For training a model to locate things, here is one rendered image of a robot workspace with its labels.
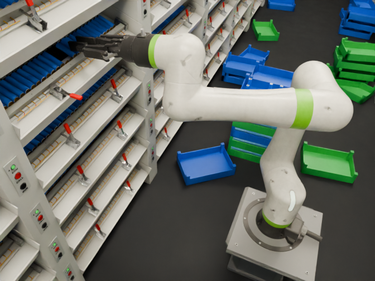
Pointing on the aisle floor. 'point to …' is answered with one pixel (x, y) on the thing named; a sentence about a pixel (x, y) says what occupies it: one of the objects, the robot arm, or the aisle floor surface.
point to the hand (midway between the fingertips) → (82, 44)
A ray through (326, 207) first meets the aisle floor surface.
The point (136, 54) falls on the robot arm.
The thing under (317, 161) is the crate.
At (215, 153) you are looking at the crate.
